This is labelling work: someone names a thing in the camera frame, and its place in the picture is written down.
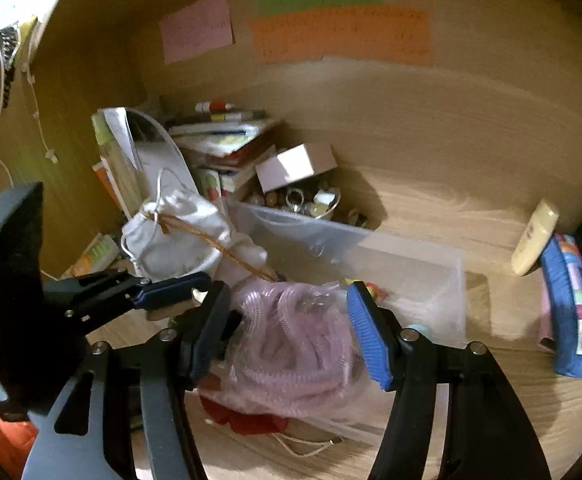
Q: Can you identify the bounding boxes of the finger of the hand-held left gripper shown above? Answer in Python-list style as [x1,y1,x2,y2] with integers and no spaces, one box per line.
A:
[43,268,212,311]
[46,297,198,335]

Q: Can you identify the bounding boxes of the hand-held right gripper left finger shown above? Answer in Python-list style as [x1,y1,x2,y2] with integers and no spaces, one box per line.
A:
[21,281,232,480]

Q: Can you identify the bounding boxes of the white orange glue tube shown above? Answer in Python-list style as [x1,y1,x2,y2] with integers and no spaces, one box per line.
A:
[195,100,238,114]

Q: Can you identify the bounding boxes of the orange sticky note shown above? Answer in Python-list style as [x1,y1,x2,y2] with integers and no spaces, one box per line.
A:
[250,7,432,66]

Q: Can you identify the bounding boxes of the bagged pink hose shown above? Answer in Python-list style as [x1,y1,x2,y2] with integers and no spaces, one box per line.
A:
[198,280,388,420]

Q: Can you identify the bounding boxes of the stack of books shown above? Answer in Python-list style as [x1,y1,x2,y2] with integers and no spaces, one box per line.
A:
[167,117,278,202]

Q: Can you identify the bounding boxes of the small white box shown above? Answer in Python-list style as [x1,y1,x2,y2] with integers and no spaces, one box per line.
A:
[255,142,340,194]

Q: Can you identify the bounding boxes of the red packet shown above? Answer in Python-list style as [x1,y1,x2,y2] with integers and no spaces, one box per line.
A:
[200,394,290,437]

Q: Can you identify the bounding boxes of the clear plastic storage bin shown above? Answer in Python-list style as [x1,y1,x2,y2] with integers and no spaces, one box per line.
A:
[225,197,468,353]

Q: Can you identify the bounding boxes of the cream tube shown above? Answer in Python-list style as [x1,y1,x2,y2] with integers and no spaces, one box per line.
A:
[511,198,561,277]

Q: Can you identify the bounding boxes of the white drawstring pouch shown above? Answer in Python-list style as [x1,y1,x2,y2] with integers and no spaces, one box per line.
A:
[121,187,270,282]

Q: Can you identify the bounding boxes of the blue pencil case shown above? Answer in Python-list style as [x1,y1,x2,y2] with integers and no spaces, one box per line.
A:
[540,233,582,377]

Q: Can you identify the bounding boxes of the green orange tube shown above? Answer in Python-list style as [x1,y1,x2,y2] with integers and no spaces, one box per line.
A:
[61,232,122,279]

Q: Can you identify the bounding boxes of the red cloth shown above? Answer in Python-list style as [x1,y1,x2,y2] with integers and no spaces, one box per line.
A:
[0,419,40,480]

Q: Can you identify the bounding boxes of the clear tray of trinkets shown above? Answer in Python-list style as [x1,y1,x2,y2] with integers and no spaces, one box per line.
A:
[251,185,342,222]

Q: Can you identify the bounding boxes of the pink sticky note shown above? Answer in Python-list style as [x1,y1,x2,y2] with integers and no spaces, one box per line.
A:
[159,0,235,64]

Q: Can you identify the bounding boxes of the wooden desktop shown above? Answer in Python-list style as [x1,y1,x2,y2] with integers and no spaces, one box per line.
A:
[61,160,582,480]

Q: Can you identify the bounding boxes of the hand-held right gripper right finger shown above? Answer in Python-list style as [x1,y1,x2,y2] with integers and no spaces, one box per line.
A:
[346,281,554,480]

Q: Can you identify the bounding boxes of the white charging cable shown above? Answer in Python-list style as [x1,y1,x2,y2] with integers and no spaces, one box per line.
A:
[270,431,345,459]

